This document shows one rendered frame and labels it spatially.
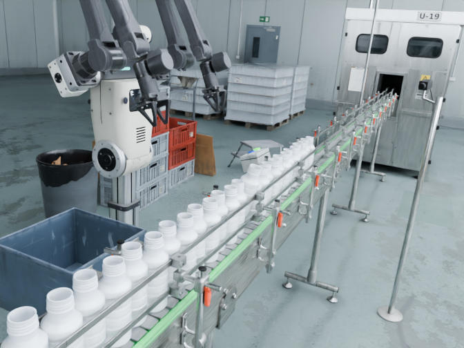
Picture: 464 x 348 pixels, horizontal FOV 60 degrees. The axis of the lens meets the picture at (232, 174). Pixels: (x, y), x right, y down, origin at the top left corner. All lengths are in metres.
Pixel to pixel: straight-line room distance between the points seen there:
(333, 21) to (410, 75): 6.05
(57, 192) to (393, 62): 4.34
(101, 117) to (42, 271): 0.66
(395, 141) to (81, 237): 4.88
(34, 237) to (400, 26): 5.12
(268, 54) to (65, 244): 10.80
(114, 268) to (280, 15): 11.44
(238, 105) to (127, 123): 6.51
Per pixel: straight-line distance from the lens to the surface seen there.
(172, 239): 0.88
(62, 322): 0.68
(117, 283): 0.75
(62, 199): 3.21
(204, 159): 4.88
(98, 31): 1.43
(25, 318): 0.68
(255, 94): 7.90
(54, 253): 1.53
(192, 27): 1.75
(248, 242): 1.20
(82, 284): 0.71
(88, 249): 1.55
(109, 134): 1.65
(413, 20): 5.76
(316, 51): 11.64
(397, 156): 5.91
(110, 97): 1.60
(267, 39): 12.02
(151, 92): 1.32
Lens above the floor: 1.54
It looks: 18 degrees down
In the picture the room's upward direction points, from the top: 4 degrees clockwise
